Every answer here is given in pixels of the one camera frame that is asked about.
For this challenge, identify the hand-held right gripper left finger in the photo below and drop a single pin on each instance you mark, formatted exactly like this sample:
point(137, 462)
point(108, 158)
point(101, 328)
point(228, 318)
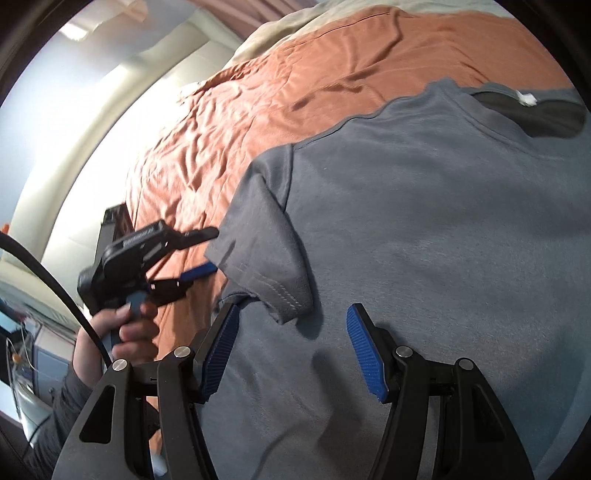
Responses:
point(217, 355)

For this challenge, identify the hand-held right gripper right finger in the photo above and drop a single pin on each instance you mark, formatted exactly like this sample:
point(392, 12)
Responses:
point(364, 355)

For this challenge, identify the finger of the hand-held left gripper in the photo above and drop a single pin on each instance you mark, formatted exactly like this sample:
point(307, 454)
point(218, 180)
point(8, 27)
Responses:
point(198, 272)
point(196, 236)

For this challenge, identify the grey t-shirt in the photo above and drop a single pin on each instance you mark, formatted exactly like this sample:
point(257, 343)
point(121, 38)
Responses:
point(415, 207)

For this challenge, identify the person's left forearm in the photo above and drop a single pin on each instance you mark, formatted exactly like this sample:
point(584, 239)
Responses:
point(55, 415)

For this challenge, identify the person's left hand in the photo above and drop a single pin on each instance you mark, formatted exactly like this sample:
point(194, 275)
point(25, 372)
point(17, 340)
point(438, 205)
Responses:
point(131, 334)

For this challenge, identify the cream padded headboard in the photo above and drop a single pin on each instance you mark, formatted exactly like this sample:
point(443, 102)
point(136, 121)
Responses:
point(92, 138)

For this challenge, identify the orange blanket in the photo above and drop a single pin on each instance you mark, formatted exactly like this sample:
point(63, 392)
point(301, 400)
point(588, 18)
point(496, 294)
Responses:
point(277, 92)

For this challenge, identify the cream quilt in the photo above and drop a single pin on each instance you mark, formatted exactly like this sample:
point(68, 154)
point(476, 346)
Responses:
point(263, 39)

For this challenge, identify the white hanging garment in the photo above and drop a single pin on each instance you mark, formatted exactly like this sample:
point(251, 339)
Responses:
point(134, 9)

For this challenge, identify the pink curtain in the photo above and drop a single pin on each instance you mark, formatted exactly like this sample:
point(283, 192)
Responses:
point(258, 7)

